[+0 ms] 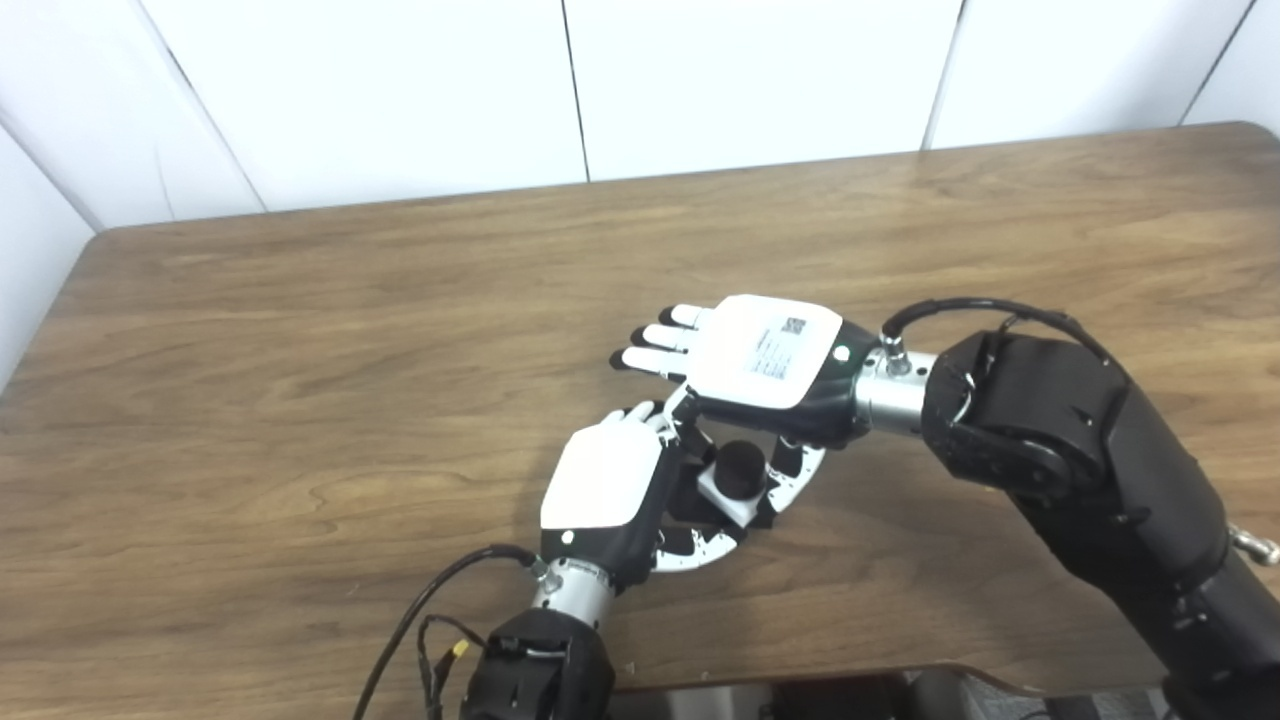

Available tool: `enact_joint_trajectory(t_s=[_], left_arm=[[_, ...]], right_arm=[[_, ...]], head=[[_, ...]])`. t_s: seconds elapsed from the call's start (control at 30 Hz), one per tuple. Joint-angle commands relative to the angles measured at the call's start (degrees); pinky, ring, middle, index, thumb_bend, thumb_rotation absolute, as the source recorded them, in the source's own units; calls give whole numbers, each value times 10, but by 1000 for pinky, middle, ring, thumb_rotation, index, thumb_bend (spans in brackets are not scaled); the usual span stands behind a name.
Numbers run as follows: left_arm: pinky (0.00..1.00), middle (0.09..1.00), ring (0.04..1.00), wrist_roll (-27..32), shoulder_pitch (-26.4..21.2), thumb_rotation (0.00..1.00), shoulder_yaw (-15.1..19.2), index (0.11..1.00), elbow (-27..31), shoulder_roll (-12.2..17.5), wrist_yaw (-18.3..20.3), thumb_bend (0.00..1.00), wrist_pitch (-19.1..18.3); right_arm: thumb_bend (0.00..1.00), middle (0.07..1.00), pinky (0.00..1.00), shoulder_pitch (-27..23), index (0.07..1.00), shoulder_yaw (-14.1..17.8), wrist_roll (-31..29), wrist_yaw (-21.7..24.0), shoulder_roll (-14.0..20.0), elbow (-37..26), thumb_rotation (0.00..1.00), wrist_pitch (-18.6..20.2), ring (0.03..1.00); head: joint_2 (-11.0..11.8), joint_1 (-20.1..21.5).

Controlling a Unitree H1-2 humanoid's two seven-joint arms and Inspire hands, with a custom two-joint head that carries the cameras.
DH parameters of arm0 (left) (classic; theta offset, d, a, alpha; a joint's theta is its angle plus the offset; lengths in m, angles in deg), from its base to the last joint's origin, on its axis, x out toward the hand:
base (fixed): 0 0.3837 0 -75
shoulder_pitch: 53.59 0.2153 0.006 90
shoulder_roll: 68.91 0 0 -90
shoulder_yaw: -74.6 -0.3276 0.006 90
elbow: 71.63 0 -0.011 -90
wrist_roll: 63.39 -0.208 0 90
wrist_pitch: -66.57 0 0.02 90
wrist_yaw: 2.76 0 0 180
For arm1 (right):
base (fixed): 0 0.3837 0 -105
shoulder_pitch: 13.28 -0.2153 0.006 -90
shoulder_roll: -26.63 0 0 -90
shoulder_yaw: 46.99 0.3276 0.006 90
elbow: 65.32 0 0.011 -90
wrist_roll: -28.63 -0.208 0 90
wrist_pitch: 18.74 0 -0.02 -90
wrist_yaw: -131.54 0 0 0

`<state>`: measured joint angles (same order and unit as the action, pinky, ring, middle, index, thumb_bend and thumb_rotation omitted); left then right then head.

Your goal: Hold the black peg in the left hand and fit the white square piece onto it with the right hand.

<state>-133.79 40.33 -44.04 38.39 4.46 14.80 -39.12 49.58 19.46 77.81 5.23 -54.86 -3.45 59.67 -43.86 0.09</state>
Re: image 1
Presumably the white square piece with hole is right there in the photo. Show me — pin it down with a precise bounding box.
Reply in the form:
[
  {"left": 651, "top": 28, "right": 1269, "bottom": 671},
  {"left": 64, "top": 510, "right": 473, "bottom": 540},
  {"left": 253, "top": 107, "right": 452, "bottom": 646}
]
[{"left": 697, "top": 462, "right": 766, "bottom": 527}]

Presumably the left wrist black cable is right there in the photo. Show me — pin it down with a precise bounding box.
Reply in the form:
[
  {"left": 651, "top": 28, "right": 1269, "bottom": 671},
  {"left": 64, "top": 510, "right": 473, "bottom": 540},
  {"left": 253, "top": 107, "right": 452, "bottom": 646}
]
[{"left": 352, "top": 544, "right": 547, "bottom": 720}]

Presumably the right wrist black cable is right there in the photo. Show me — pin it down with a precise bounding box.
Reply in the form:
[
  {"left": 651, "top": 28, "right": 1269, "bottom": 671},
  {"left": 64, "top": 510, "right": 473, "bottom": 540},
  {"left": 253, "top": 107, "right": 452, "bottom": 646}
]
[{"left": 880, "top": 297, "right": 1131, "bottom": 376}]

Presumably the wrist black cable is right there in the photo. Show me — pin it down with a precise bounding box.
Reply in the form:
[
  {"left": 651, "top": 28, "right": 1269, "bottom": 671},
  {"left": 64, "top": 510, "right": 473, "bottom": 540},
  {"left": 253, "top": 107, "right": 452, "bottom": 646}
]
[
  {"left": 352, "top": 544, "right": 547, "bottom": 720},
  {"left": 880, "top": 297, "right": 1131, "bottom": 376}
]

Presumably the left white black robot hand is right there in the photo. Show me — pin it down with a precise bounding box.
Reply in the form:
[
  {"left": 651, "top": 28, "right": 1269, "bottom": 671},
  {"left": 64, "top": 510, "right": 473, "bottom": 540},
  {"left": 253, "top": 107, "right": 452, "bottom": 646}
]
[{"left": 540, "top": 400, "right": 746, "bottom": 591}]

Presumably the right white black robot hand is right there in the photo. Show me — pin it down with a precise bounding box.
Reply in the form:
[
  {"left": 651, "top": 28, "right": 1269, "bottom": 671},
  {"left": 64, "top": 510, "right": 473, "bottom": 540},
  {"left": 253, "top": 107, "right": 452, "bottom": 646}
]
[{"left": 609, "top": 294, "right": 881, "bottom": 511}]

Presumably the black peg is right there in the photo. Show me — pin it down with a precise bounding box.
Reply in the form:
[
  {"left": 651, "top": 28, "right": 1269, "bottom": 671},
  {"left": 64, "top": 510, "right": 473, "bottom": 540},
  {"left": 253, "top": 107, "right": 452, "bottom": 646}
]
[{"left": 680, "top": 441, "right": 769, "bottom": 531}]

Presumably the thin black cable yellow plug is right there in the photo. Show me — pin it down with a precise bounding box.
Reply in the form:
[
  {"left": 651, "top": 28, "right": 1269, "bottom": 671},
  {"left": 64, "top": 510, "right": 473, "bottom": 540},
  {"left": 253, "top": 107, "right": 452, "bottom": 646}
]
[{"left": 418, "top": 614, "right": 491, "bottom": 720}]

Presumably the black robot torso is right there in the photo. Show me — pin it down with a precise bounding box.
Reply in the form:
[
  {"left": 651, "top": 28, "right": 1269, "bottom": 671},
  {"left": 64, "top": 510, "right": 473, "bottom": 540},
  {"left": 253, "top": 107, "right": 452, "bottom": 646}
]
[{"left": 610, "top": 665, "right": 1171, "bottom": 720}]

